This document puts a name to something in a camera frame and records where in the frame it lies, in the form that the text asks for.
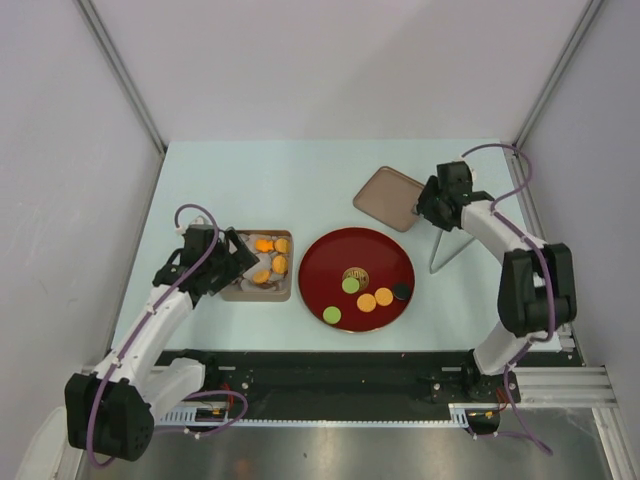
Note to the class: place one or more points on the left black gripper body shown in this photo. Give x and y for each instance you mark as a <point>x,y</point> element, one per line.
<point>226,267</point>

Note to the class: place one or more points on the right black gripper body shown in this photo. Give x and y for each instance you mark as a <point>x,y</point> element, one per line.
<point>430,204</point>

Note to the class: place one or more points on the metal tongs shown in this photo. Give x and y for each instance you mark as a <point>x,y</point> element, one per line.
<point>447,247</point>

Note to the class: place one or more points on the tan square tin lid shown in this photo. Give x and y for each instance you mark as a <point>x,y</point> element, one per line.
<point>390,197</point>

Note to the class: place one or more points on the orange fish-shaped cookie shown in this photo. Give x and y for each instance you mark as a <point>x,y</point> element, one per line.
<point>264,245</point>

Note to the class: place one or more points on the orange round cookie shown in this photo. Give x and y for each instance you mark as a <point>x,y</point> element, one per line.
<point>282,245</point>
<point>261,277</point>
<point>366,302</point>
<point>280,264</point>
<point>383,296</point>

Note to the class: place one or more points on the tan square tin box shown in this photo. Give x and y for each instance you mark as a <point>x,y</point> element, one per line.
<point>278,288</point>

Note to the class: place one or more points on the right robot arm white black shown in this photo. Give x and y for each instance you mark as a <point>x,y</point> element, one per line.
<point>536,292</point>

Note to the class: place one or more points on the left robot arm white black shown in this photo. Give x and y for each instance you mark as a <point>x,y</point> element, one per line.
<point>113,410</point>

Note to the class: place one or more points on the black round cookie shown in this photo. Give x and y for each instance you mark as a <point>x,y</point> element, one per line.
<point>401,291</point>

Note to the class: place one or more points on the round red lacquer tray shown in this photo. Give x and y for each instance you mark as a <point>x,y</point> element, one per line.
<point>372,257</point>

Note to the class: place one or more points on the green round cookie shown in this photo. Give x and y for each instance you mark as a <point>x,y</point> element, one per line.
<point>350,285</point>
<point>332,315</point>

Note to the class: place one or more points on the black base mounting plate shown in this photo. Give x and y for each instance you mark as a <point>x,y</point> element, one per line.
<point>351,386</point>

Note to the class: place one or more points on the white cable duct left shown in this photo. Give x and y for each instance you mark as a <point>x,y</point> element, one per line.
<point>198,416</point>

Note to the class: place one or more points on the white cable duct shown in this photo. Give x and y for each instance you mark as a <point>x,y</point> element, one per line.
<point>198,416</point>
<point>474,415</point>

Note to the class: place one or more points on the white cable duct right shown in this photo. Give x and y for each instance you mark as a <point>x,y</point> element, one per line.
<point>474,415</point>

